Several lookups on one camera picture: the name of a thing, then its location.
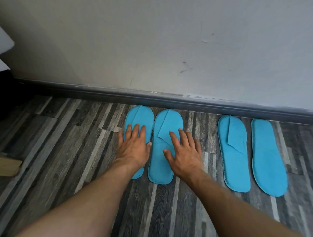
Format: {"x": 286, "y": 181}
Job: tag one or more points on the person's left forearm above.
{"x": 85, "y": 207}

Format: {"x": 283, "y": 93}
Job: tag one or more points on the dark grey baseboard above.
{"x": 195, "y": 103}

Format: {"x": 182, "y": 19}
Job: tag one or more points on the person's right forearm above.
{"x": 237, "y": 212}

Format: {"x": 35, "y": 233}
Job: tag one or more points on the light wooden cabinet panel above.
{"x": 9, "y": 167}

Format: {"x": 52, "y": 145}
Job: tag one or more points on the person's right hand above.
{"x": 187, "y": 161}

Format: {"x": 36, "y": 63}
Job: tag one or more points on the blue slipper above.
{"x": 137, "y": 117}
{"x": 159, "y": 166}
{"x": 234, "y": 171}
{"x": 266, "y": 158}

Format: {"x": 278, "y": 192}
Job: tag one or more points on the white hanging curtain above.
{"x": 5, "y": 44}

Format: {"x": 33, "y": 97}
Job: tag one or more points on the person's left hand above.
{"x": 133, "y": 151}

